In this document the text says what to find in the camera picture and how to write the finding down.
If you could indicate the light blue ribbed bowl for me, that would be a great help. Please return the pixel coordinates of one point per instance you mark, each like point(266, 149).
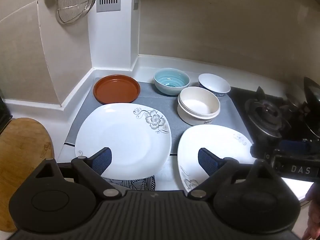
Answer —
point(171, 80)

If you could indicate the cream bowl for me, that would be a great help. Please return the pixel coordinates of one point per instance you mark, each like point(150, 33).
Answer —
point(197, 105)

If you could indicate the person's right hand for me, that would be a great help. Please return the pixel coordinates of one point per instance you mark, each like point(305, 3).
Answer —
point(313, 215)

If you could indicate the wooden cutting board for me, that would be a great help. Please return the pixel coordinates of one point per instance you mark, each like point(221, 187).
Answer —
point(22, 150)

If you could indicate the stove burner pan support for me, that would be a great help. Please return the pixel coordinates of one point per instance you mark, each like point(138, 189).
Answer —
point(267, 115)

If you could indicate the black white patterned cloth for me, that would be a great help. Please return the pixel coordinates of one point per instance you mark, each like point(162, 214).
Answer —
point(140, 183)

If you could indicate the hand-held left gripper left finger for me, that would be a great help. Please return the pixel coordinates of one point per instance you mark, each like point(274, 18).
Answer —
point(103, 158)

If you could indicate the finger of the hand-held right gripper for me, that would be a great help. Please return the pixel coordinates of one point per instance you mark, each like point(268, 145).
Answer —
point(295, 147)

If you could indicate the white bowl blue pattern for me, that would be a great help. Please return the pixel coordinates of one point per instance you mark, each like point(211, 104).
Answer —
point(215, 83)

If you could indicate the large white flower plate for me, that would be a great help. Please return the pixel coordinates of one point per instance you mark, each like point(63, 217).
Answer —
point(125, 140)

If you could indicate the small white flower plate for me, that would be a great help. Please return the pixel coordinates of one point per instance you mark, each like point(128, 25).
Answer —
point(220, 140)

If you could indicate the brown round plate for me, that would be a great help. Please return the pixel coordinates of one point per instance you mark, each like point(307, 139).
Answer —
point(116, 90)

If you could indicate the black pointed object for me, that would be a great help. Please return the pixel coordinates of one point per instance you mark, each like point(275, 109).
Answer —
point(312, 110)

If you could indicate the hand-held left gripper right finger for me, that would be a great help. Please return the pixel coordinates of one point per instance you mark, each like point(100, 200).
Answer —
point(207, 160)

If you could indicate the grey mat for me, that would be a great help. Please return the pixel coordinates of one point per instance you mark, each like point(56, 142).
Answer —
point(160, 102)

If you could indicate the black gas stove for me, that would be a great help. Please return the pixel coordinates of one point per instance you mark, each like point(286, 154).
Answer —
point(240, 100)

